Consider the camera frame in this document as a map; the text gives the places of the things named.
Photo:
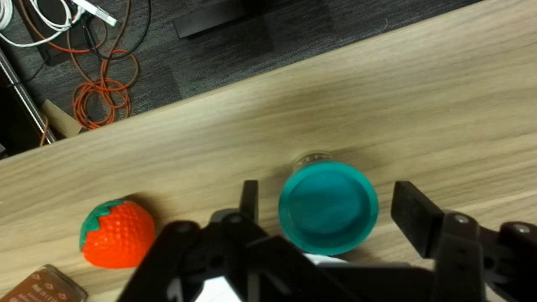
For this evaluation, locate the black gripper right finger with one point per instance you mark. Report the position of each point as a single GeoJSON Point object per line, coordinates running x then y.
{"type": "Point", "coordinates": [417, 216]}

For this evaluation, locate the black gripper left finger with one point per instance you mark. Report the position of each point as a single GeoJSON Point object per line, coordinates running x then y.
{"type": "Point", "coordinates": [249, 201]}

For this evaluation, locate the teal lid play-doh tub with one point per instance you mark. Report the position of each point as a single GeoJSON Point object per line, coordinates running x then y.
{"type": "Point", "coordinates": [328, 206]}

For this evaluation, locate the red toy strawberry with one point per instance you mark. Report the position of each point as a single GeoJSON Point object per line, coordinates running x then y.
{"type": "Point", "coordinates": [116, 235]}

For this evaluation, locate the white paper plate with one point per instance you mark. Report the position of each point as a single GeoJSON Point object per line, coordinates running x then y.
{"type": "Point", "coordinates": [220, 290]}

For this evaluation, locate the paprika spice jar orange lid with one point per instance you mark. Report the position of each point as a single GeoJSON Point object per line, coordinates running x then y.
{"type": "Point", "coordinates": [46, 283]}

